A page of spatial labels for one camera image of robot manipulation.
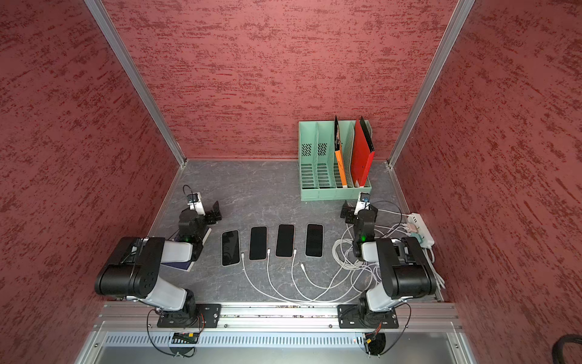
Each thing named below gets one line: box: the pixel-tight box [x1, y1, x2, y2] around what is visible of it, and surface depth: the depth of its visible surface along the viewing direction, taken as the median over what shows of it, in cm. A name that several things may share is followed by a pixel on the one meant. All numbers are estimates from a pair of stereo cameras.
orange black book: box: [334, 115, 348, 189], surface depth 92 cm
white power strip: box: [408, 212, 435, 248], surface depth 96 cm
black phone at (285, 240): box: [275, 223, 295, 258], surface depth 94 cm
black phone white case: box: [305, 223, 324, 258], surface depth 92 cm
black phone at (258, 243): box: [249, 225, 268, 261], surface depth 94 cm
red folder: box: [350, 118, 376, 188], surface depth 97 cm
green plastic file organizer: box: [298, 120, 373, 202], surface depth 106 cm
